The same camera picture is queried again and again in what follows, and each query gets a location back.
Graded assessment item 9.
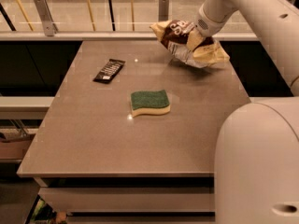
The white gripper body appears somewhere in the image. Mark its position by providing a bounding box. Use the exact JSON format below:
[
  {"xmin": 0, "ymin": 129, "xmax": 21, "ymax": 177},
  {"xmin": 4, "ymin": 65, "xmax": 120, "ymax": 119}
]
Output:
[{"xmin": 195, "ymin": 0, "xmax": 231, "ymax": 37}]

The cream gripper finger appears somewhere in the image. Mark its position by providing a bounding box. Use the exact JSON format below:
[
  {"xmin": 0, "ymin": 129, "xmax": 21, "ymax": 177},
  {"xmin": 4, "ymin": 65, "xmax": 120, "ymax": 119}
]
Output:
[
  {"xmin": 195, "ymin": 43, "xmax": 218, "ymax": 56},
  {"xmin": 186, "ymin": 28, "xmax": 205, "ymax": 51}
]

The brown chip bag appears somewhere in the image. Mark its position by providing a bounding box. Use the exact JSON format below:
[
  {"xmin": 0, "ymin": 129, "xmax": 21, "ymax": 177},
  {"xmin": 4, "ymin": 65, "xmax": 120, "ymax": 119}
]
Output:
[{"xmin": 150, "ymin": 20, "xmax": 230, "ymax": 68}]

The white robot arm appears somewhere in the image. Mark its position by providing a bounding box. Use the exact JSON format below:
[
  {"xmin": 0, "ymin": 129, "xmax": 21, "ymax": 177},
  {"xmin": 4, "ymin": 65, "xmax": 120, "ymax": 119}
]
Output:
[{"xmin": 195, "ymin": 0, "xmax": 299, "ymax": 224}]

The green yellow sponge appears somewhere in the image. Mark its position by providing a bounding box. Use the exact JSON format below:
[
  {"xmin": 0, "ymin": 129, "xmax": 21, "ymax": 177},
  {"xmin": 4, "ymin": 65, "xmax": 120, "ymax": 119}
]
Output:
[{"xmin": 131, "ymin": 90, "xmax": 170, "ymax": 117}]

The black snack bar wrapper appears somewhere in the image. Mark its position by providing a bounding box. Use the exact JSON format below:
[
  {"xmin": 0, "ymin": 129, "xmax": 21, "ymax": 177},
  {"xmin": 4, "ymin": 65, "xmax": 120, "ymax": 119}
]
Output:
[{"xmin": 93, "ymin": 59, "xmax": 125, "ymax": 83}]

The metal railing bar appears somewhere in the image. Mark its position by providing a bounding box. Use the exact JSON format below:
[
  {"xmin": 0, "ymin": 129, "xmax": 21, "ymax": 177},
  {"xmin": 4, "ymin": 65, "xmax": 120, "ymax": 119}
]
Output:
[{"xmin": 0, "ymin": 32, "xmax": 258, "ymax": 41}]

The grey table drawer front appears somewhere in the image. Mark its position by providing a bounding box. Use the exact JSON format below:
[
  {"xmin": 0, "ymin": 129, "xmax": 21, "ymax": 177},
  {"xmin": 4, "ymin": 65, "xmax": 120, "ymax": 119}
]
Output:
[{"xmin": 39, "ymin": 188, "xmax": 215, "ymax": 213}]

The cardboard box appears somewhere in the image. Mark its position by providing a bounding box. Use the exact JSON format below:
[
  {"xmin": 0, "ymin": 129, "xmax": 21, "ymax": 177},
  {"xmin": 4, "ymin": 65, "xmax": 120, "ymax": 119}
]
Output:
[{"xmin": 0, "ymin": 134, "xmax": 35, "ymax": 161}]

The middle metal railing bracket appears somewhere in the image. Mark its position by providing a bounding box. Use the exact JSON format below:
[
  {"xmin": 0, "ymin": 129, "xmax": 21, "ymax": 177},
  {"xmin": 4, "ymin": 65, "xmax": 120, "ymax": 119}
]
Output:
[{"xmin": 158, "ymin": 0, "xmax": 169, "ymax": 21}]

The left metal railing bracket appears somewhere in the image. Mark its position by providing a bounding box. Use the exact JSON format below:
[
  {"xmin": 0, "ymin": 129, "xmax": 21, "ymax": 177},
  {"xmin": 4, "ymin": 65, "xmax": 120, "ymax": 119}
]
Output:
[{"xmin": 34, "ymin": 0, "xmax": 58, "ymax": 36}]

